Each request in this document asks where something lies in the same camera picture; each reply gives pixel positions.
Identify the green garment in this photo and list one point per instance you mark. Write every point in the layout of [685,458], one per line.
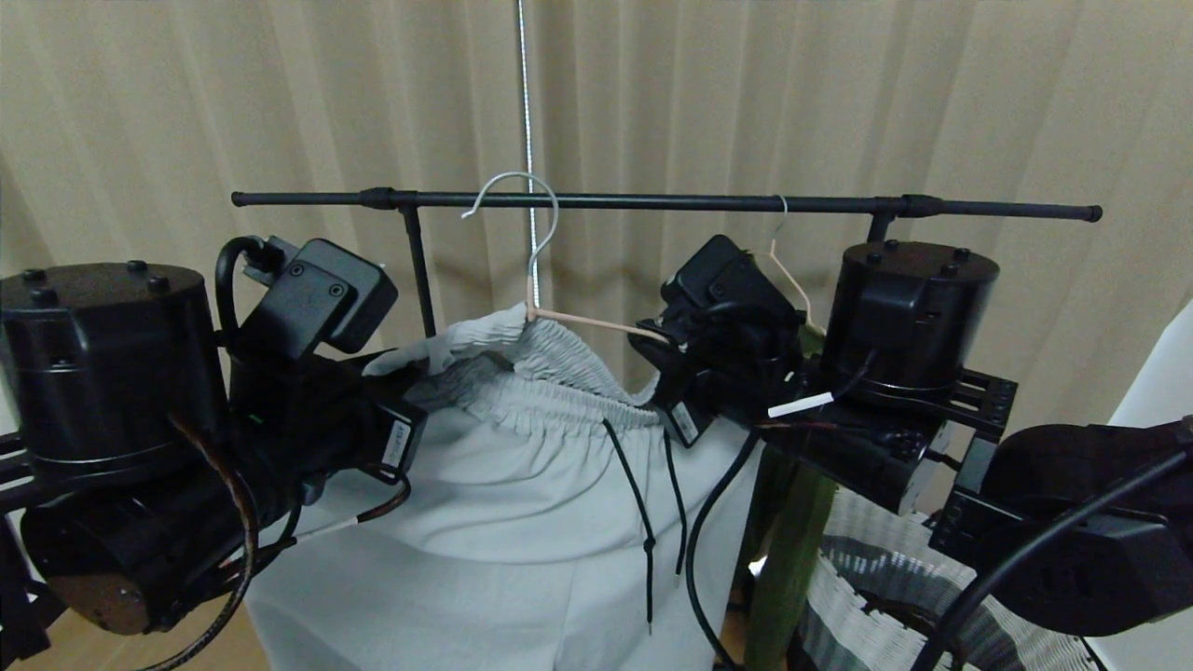
[792,540]

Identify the white curtain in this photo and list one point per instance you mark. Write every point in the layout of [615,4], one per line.
[280,93]

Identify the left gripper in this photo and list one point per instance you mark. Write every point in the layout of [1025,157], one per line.
[308,410]

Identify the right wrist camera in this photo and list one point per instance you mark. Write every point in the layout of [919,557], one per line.
[722,280]

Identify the pale blue shirt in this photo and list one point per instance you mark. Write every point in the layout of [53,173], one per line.
[513,485]

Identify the black clothes rack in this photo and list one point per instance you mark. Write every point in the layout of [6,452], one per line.
[652,200]

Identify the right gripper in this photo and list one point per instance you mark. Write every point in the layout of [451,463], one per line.
[755,373]

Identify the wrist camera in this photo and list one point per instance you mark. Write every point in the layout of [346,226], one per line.
[722,280]
[317,294]

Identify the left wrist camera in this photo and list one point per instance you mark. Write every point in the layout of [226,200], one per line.
[317,294]

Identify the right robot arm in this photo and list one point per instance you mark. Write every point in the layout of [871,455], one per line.
[909,317]

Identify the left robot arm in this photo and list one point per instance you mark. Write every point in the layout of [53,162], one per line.
[102,363]

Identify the white laundry basket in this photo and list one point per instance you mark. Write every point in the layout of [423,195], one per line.
[876,559]

